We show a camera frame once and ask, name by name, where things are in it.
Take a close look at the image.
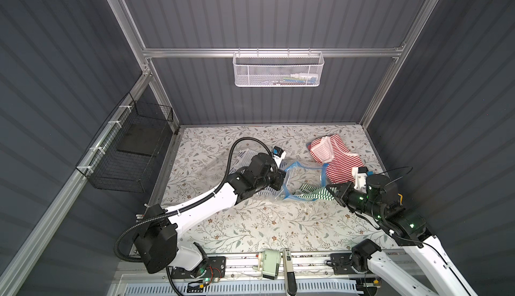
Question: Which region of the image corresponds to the pale green box on rail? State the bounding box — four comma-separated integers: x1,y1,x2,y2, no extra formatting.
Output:
258,249,282,280

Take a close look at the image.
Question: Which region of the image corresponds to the green striped garment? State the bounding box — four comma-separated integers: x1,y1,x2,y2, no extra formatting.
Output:
295,183,335,202

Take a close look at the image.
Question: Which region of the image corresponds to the navy striped folded garment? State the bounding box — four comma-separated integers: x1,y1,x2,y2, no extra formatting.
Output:
237,147,286,199

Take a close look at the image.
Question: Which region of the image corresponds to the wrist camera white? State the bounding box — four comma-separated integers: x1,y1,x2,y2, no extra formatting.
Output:
272,147,286,168
351,167,374,192

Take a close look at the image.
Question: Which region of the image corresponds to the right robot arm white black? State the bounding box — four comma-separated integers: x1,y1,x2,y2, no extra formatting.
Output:
326,173,476,295

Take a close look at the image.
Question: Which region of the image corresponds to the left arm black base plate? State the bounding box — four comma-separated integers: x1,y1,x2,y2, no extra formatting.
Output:
170,256,227,279

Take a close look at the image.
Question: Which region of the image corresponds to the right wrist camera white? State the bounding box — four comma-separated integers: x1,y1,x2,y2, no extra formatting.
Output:
351,167,374,192

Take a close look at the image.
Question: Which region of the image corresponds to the black handle on rail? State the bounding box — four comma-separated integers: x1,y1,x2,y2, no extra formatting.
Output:
282,249,297,296

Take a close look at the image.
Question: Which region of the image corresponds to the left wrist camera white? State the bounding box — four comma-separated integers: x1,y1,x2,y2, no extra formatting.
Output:
272,147,286,168

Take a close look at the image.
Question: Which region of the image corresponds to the white wire wall basket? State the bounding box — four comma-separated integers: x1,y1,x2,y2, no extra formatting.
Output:
232,50,325,87

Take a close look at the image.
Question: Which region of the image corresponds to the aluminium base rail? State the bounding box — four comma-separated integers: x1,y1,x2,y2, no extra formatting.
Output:
108,249,443,296

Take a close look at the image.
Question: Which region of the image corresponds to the clear vacuum bag blue zipper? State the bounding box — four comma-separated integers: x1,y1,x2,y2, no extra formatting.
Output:
206,137,333,206

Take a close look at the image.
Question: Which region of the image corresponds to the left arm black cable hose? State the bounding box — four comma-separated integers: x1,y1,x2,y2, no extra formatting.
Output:
113,136,274,263

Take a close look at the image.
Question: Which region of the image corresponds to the black wire wall basket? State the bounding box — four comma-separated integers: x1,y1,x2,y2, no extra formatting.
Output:
76,96,174,193

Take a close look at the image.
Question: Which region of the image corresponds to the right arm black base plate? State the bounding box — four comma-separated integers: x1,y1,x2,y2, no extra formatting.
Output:
325,253,356,275

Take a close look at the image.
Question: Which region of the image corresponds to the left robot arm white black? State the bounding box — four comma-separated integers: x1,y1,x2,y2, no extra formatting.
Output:
134,147,286,277

